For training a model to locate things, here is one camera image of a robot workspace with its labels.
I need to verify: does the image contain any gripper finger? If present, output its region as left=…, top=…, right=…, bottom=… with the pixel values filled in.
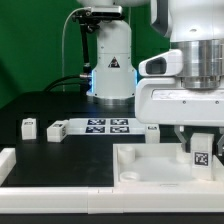
left=217, top=127, right=224, bottom=154
left=174, top=125, right=190, bottom=153

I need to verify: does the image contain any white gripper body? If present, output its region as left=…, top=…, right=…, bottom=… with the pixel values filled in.
left=135, top=78, right=224, bottom=127

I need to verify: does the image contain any white square table top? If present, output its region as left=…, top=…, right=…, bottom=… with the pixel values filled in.
left=113, top=143, right=224, bottom=184

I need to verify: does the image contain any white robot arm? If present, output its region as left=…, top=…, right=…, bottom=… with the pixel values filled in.
left=78, top=0, right=224, bottom=154

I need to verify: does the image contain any white U-shaped obstacle fence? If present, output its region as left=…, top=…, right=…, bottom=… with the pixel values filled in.
left=0, top=148, right=224, bottom=214

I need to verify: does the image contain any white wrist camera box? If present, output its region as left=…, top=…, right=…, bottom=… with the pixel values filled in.
left=138, top=49, right=183, bottom=77

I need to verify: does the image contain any white marker base plate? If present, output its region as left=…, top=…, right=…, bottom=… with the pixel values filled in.
left=68, top=118, right=145, bottom=135

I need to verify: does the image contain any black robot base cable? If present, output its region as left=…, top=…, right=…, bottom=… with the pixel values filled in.
left=43, top=74, right=93, bottom=93

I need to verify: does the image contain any black camera stand pole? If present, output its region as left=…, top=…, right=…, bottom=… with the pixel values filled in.
left=80, top=23, right=91, bottom=74

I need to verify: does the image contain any black camera on stand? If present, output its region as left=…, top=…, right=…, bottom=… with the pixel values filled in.
left=72, top=5, right=124, bottom=23

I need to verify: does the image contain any white camera cable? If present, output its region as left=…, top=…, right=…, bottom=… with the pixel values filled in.
left=61, top=7, right=91, bottom=92

